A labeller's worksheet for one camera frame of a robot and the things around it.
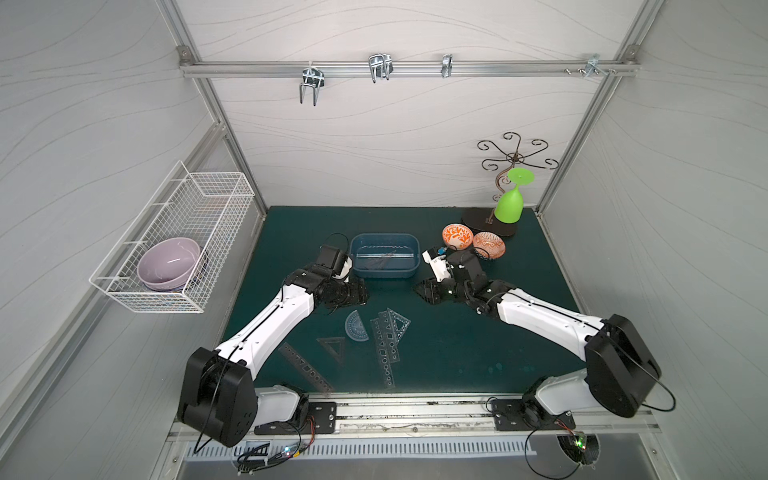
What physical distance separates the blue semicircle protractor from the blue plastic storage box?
0.49 ft

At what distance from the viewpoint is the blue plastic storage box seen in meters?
1.02

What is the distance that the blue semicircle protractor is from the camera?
894mm
